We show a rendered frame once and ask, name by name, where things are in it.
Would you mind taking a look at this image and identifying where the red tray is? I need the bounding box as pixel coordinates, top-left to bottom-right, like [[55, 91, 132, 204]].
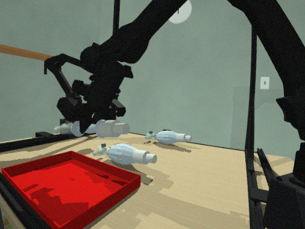
[[1, 151, 140, 229]]

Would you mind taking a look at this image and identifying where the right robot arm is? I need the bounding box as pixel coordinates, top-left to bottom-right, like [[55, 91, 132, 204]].
[[45, 54, 98, 103]]

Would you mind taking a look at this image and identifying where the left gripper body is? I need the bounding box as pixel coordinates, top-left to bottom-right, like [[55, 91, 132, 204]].
[[57, 80, 126, 122]]

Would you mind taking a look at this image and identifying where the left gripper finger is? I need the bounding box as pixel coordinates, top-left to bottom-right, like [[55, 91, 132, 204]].
[[92, 112, 113, 124], [80, 118, 94, 134]]

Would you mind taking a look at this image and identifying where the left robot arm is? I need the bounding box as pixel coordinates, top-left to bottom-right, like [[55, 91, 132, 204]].
[[72, 0, 305, 188]]

